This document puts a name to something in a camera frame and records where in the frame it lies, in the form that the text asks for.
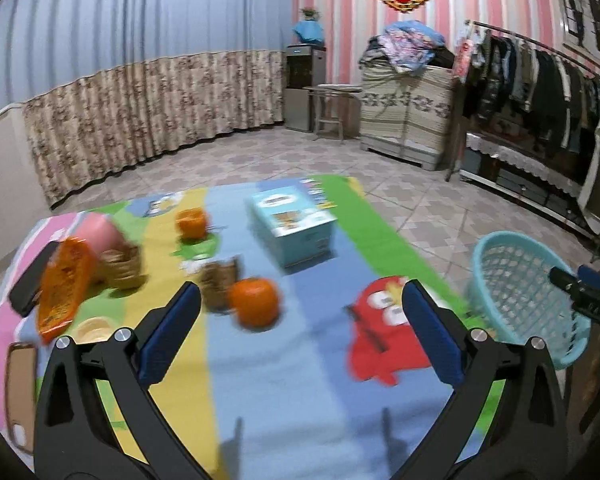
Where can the small cream bowl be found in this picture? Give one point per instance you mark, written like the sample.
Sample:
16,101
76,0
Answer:
95,330

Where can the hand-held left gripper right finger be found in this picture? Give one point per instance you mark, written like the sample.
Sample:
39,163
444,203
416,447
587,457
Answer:
435,340

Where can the grey water dispenser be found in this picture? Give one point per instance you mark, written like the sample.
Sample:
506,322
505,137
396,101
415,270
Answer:
302,90

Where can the white frame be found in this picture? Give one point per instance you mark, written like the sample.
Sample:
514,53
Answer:
594,170

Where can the row of hanging clothes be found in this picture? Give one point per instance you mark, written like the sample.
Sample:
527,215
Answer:
545,90

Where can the small potted plant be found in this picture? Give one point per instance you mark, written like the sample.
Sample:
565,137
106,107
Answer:
310,12

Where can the orange fruit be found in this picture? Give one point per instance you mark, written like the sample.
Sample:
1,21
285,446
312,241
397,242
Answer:
255,302
192,223

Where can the white cabinet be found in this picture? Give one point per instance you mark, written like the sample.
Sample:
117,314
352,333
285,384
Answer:
5,185

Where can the blue and floral curtain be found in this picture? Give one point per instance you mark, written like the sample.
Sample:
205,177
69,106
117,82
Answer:
130,35

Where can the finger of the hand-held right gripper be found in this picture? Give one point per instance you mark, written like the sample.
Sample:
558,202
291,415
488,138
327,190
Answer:
592,276
562,279

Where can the pink hanging garment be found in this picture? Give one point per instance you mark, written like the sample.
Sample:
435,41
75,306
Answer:
462,57

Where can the pink cup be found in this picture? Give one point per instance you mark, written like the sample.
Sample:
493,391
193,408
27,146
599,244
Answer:
97,232

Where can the small woven basket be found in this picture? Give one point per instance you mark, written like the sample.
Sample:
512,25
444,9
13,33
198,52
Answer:
122,270
217,285

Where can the low dark cabinet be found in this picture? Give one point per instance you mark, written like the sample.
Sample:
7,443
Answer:
520,185

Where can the pile of clothes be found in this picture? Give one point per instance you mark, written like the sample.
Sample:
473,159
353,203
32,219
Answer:
410,45

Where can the teal plastic basket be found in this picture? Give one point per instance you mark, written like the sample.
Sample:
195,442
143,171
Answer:
562,352

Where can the blue covered water bottle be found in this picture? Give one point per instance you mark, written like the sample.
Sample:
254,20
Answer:
310,32

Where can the orange snack bag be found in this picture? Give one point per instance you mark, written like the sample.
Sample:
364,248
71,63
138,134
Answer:
65,285

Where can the metal clothes rack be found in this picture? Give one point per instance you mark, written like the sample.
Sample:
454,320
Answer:
520,36

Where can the white lace cloth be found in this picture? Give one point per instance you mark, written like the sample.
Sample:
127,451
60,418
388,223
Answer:
505,152

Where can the cabinet with striped cloth cover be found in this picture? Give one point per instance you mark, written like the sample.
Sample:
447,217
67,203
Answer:
405,110

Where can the light blue cardboard box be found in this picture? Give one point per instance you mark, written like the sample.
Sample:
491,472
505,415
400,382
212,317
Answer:
300,240

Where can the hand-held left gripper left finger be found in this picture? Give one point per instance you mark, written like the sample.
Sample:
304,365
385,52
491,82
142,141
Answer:
167,340

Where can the small folding table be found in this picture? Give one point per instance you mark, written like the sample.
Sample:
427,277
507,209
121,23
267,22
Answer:
337,88

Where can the black case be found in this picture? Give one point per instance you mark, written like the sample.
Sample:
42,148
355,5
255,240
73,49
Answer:
27,285

